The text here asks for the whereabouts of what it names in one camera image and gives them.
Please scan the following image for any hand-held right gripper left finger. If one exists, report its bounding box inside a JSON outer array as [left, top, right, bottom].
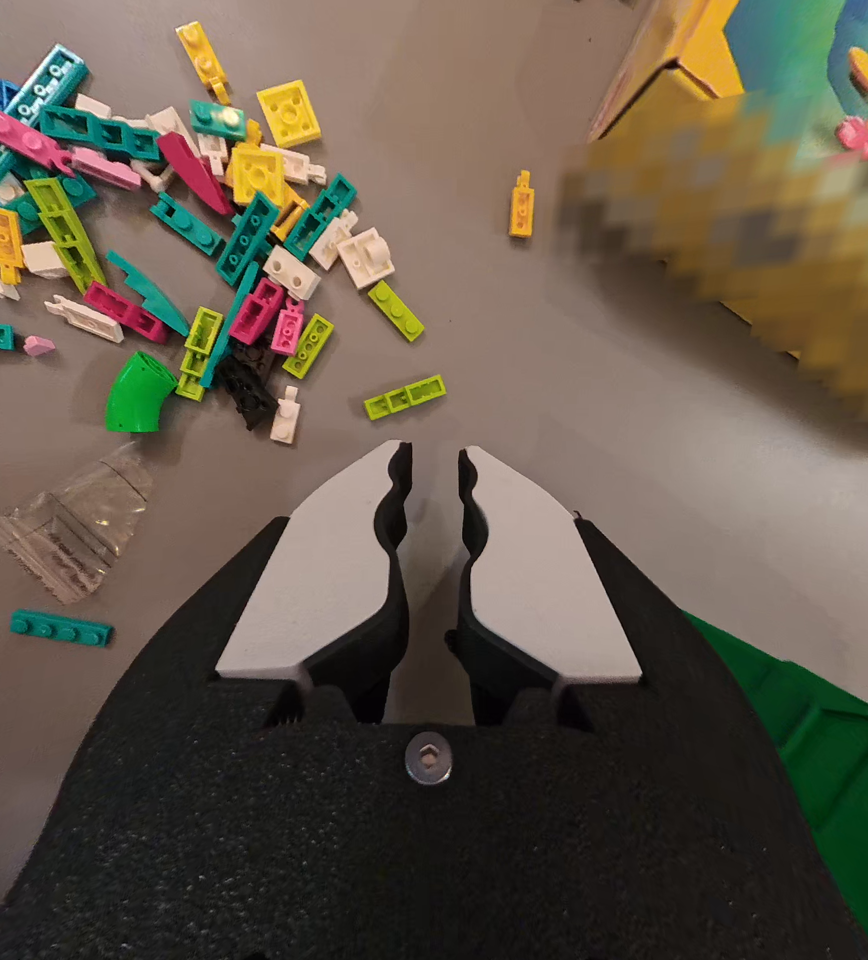
[[213, 439, 414, 685]]

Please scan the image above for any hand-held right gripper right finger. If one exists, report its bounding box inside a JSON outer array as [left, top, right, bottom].
[[455, 444, 645, 687]]

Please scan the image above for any lime green jointed lego plate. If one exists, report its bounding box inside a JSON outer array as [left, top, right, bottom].
[[363, 373, 447, 421]]

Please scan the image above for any teal lego plate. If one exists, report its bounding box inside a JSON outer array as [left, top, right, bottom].
[[10, 609, 114, 648]]

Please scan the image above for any yellow hinged lego plate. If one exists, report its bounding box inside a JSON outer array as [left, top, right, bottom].
[[509, 170, 536, 240]]

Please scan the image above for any pile of colourful lego bricks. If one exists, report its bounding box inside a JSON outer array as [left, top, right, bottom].
[[0, 21, 427, 451]]

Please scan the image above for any yellow lego box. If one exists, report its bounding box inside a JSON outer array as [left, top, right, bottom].
[[587, 0, 868, 226]]

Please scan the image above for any clear plastic bag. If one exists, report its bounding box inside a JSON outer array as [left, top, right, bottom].
[[0, 442, 156, 605]]

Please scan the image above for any green plastic bin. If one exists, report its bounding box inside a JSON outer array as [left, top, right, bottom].
[[685, 611, 868, 960]]

